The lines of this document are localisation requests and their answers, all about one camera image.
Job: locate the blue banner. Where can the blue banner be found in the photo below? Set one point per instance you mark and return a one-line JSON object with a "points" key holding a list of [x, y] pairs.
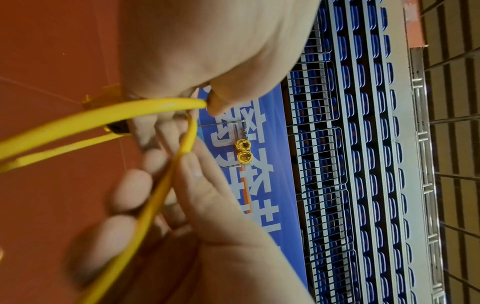
{"points": [[255, 178]]}

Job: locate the red banner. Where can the red banner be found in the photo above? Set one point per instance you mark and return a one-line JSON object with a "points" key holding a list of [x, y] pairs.
{"points": [[414, 24]]}

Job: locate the rows of blue seats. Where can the rows of blue seats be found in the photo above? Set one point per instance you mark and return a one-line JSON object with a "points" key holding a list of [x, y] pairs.
{"points": [[352, 148]]}

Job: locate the metal rack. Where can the metal rack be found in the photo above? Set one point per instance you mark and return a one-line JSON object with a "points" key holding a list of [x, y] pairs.
{"points": [[225, 142]]}

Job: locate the person's left hand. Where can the person's left hand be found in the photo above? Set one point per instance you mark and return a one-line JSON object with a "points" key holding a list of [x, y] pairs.
{"points": [[217, 41]]}

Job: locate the person's right hand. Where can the person's right hand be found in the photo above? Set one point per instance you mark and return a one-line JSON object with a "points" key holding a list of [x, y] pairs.
{"points": [[202, 249]]}

